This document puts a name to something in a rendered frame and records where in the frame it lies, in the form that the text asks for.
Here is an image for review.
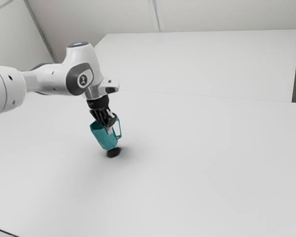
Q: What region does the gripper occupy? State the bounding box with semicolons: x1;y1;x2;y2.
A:
86;95;118;135

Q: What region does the teal faceted mug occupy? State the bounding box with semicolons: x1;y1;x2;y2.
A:
89;118;123;151

